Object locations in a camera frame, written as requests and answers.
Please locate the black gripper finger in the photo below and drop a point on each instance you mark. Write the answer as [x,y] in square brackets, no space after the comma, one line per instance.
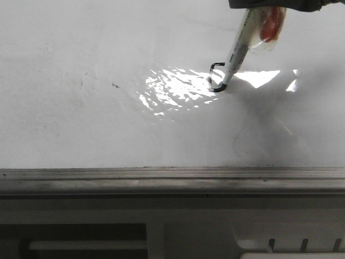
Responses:
[299,5]

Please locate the white robot base platform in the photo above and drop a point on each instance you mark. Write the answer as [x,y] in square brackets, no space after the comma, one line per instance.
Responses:
[232,227]

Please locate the white whiteboard with aluminium frame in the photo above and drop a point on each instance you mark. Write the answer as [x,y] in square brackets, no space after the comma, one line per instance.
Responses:
[111,97]

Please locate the white whiteboard marker with tape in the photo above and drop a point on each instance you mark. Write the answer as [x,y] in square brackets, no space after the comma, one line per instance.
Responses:
[259,31]

